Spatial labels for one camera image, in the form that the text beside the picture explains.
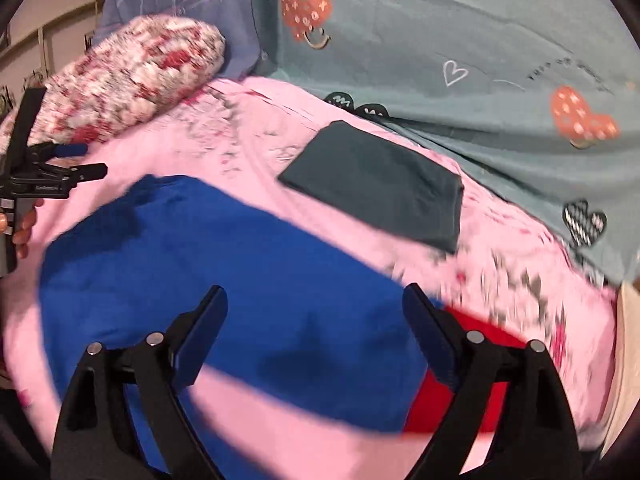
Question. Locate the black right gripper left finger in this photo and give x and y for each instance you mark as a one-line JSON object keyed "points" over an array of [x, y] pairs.
{"points": [[121, 417]]}

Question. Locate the dark grey folded garment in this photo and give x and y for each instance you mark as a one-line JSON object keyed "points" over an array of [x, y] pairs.
{"points": [[392, 188]]}

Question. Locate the pink floral bed sheet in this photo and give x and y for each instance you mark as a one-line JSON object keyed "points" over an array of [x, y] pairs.
{"points": [[509, 269]]}

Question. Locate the teal heart print blanket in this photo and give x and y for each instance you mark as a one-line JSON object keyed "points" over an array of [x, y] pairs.
{"points": [[538, 100]]}

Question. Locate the red floral pillow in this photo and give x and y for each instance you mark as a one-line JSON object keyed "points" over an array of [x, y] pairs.
{"points": [[141, 70]]}

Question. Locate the blue and red pants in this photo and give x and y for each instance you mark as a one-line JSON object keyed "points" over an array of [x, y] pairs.
{"points": [[307, 323]]}

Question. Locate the left hand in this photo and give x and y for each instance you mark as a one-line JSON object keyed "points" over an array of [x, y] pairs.
{"points": [[23, 232]]}

